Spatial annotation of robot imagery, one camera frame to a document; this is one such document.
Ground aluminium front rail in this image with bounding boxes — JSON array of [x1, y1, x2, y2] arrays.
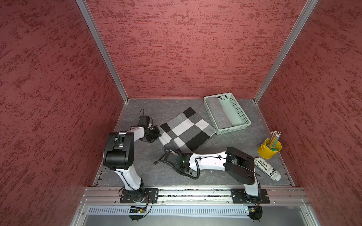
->
[[80, 186, 311, 206]]

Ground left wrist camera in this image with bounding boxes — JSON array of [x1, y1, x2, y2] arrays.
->
[[138, 115, 151, 128]]

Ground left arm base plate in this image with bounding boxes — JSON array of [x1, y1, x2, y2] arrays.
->
[[119, 188, 159, 204]]

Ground yellow pencil cup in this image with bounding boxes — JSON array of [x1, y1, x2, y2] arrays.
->
[[258, 138, 282, 159]]

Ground grey knitted scarf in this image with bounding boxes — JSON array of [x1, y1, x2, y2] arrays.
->
[[206, 97, 232, 130]]

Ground white printed cup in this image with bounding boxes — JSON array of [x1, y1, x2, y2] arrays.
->
[[254, 157, 281, 181]]

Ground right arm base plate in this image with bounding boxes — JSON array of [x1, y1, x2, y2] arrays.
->
[[231, 189, 271, 204]]

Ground light green plastic basket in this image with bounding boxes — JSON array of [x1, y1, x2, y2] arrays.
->
[[204, 93, 251, 135]]

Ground black white checkered scarf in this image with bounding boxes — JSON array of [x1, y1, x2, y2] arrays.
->
[[157, 107, 216, 153]]

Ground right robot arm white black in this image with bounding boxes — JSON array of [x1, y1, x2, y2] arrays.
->
[[154, 147, 261, 203]]

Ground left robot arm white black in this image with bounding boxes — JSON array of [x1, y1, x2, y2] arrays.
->
[[102, 126, 158, 203]]

